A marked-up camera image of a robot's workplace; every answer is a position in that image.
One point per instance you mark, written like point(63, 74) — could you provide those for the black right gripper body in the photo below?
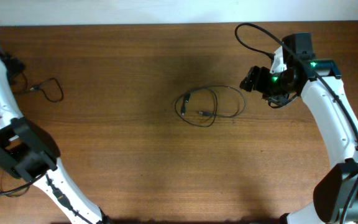
point(254, 78)

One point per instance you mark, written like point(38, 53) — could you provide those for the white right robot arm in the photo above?
point(296, 72)

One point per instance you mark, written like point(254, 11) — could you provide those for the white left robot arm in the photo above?
point(28, 152)

